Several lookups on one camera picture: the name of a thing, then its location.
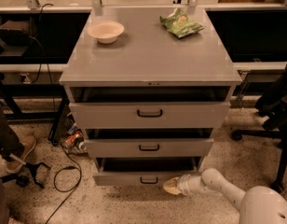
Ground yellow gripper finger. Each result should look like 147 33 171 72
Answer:
163 177 180 195

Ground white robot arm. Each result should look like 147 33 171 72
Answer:
163 168 287 224

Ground green chip bag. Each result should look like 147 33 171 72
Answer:
159 8 204 39

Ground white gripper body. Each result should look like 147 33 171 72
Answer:
177 175 205 196

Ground black power cable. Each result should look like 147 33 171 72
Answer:
44 143 83 224

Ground white bowl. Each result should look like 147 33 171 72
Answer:
88 21 124 44

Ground tan shoe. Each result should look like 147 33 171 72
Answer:
7 135 36 174

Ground black office chair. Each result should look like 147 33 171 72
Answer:
231 64 287 193

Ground grey metal drawer cabinet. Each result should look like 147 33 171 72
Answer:
59 6 243 173

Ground grey top drawer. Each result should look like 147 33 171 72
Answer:
69 102 230 129

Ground dark trouser leg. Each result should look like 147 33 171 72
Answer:
0 104 24 161

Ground grey middle drawer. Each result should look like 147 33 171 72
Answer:
85 138 213 158

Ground black chair base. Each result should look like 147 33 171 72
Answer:
2 161 52 189

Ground dark box on shelf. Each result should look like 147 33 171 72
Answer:
0 21 33 46

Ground orange can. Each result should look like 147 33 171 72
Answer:
65 132 84 148

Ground grey bottom drawer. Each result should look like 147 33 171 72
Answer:
93 157 203 186

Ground grey drawer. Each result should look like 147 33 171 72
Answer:
93 157 203 186
85 138 213 158
69 102 230 129

